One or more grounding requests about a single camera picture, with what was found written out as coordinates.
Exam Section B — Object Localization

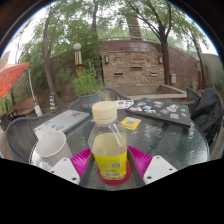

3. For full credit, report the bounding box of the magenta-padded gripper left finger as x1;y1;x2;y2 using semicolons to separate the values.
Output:
49;147;98;188

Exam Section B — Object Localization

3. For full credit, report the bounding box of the yellow card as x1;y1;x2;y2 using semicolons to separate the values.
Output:
120;116;142;131

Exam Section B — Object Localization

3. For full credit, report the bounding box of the clear bottle yellow label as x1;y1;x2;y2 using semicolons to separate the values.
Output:
87;100;129;181

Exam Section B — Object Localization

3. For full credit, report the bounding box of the blue yellow striped cone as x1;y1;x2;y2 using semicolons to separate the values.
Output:
48;92;58;111

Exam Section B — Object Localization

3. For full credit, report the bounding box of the black laptop with stickers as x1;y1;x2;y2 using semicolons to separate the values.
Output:
125;97;193;128

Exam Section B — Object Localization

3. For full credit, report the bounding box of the thin-trunked tree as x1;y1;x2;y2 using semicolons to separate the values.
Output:
179;19;211;91

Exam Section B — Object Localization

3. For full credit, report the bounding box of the white mug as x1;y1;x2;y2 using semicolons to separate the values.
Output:
34;130;74;169

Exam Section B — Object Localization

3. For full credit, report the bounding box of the silver laptop with stickers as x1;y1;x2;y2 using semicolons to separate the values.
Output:
33;109;91;140

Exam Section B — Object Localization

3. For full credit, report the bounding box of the white sticker sheet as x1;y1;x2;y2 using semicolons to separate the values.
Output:
114;99;135;110

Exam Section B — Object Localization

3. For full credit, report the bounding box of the green plant in teal pot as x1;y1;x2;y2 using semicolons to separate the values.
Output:
70;63;106;113

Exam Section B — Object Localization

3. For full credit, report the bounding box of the dark patio chair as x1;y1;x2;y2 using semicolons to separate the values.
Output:
0;109;19;131

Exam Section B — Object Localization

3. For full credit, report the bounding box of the tree with leaning trunk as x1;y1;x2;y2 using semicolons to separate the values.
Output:
29;3;101;109

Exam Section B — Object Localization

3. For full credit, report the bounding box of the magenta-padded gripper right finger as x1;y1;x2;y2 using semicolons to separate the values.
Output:
127;145;179;188

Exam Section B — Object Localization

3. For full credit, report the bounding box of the tree with dark forked trunk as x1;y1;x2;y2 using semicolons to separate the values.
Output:
123;0;191;86

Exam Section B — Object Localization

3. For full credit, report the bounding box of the orange patio umbrella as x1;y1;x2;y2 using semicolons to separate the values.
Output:
0;61;44;117

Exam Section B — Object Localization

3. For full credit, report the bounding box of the brown wooden lamp post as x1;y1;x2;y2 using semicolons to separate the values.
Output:
197;61;204;91

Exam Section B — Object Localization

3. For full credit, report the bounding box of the black backpack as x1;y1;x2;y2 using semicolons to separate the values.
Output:
190;87;224;148

